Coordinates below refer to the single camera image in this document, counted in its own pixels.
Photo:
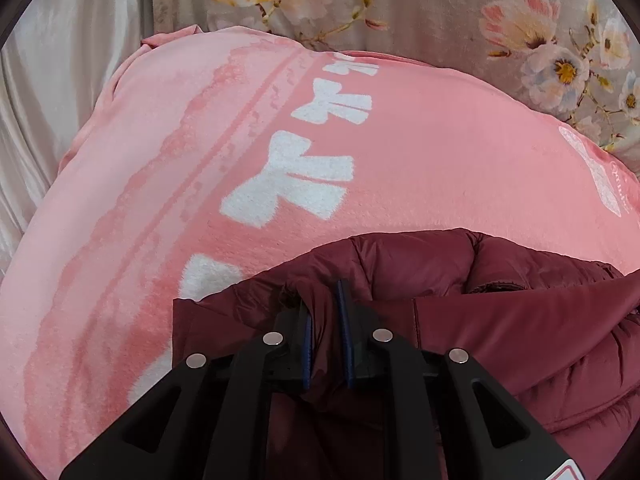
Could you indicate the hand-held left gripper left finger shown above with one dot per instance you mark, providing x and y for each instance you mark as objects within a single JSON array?
[{"x": 305, "y": 360}]

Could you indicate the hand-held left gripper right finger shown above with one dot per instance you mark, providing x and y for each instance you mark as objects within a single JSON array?
[{"x": 345, "y": 340}]

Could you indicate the maroon puffer jacket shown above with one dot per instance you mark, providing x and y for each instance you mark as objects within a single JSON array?
[{"x": 500, "y": 310}]

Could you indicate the pink printed fleece blanket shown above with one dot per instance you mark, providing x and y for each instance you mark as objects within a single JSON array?
[{"x": 425, "y": 160}]

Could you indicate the grey floral quilt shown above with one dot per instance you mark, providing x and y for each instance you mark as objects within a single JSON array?
[{"x": 425, "y": 5}]

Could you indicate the white satin curtain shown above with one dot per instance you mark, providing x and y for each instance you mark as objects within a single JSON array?
[{"x": 60, "y": 70}]

